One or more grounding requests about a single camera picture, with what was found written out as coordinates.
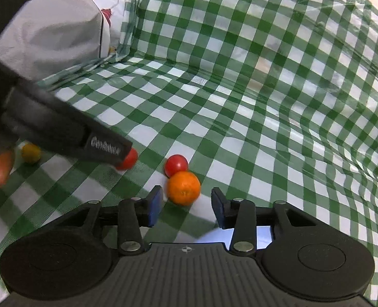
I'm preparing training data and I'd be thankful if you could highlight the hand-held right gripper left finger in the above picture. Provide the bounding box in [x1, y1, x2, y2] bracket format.
[61, 185, 164, 256]

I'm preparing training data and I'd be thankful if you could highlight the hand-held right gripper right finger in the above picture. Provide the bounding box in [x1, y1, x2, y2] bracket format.
[211, 188, 324, 256]

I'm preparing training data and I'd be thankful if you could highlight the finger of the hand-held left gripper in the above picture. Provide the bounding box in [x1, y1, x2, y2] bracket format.
[80, 125, 134, 167]

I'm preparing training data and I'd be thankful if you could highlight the red cherry tomato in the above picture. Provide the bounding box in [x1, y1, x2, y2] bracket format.
[165, 154, 189, 178]
[115, 149, 139, 171]

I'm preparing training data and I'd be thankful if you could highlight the light blue plate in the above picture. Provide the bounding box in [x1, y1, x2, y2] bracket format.
[194, 225, 276, 250]

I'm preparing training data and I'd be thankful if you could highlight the orange mandarin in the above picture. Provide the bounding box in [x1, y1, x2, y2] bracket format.
[166, 171, 201, 206]

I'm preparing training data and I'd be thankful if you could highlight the yellow cherry tomato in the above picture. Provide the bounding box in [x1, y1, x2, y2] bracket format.
[20, 144, 43, 165]

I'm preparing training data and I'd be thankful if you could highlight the green checked tablecloth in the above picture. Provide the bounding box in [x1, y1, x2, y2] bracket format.
[0, 0, 378, 307]

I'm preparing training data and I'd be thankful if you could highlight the printed white blanket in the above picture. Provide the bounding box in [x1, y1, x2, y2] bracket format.
[74, 0, 138, 63]

